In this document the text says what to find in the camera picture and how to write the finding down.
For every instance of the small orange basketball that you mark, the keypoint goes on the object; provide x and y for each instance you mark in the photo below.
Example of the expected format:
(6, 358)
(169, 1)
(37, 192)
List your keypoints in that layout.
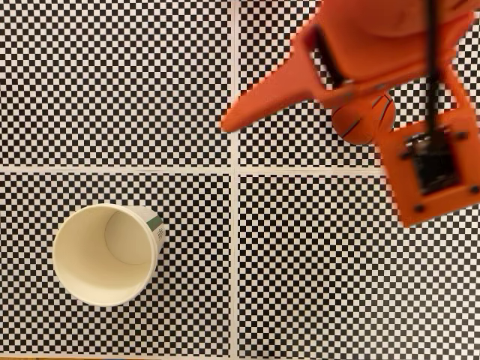
(360, 127)

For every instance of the white paper cup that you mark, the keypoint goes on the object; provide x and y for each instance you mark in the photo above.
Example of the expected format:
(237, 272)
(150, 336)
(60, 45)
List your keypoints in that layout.
(93, 258)

